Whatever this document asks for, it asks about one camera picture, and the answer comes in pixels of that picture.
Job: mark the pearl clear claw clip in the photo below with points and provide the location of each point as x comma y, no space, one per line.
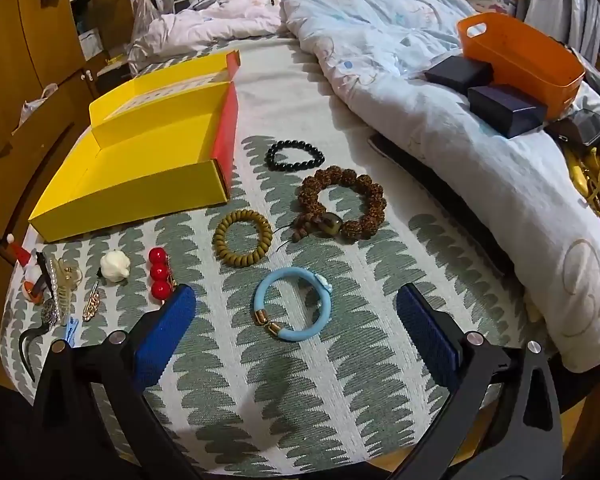
65,278

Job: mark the red three-ball hair clip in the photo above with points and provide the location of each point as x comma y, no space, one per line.
160,273

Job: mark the santa hat hair clip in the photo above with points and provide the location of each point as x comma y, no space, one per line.
22,255

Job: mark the black leather wrist watch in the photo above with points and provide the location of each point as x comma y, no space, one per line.
49,315

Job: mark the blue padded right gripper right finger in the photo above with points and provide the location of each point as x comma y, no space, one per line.
435,335

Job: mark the small blue hair clip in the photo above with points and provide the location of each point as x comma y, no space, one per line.
71,328

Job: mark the pink patterned pillow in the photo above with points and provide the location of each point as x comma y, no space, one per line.
202,24

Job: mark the orange plastic basket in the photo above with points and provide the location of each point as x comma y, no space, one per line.
524,58

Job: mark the white plush duck clip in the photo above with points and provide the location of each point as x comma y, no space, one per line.
33,284

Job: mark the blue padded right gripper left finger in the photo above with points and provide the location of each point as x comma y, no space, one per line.
157,335

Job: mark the wooden wardrobe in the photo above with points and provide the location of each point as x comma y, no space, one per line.
46,87

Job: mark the dark navy jewelry box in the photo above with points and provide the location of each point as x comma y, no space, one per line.
507,110
460,74

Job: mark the white patterned duvet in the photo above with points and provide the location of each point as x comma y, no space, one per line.
373,53

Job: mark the gold filigree leaf hairpin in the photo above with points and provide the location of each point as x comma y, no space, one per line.
91,306

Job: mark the white shell hair clip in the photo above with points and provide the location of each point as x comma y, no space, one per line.
115,266

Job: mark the yellow cardboard box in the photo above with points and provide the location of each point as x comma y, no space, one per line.
160,143

